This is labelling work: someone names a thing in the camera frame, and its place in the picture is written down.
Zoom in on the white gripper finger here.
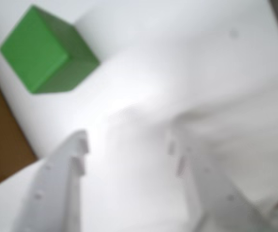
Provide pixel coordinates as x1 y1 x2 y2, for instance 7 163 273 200
10 130 90 232
166 130 259 232

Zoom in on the green cube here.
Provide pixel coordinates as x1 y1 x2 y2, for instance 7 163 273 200
0 4 101 94

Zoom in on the brown cardboard box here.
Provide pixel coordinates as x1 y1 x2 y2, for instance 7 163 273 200
0 56 38 193

